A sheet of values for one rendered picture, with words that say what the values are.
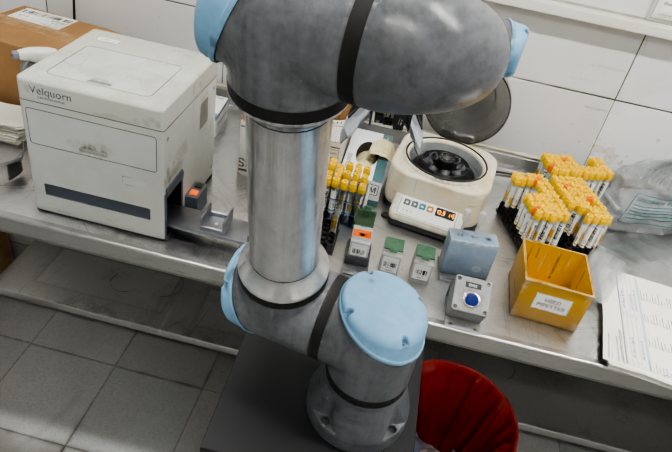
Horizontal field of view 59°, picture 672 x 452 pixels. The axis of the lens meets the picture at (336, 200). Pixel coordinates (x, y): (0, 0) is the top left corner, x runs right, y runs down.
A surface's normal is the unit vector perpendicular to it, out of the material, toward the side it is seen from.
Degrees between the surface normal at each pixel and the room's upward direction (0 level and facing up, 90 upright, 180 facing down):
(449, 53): 73
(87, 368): 0
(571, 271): 90
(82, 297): 0
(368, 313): 9
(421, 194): 90
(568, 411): 0
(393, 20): 56
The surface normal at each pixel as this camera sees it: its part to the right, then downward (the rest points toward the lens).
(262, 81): -0.38, 0.65
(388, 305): 0.26, -0.72
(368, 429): 0.11, 0.37
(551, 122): -0.18, 0.54
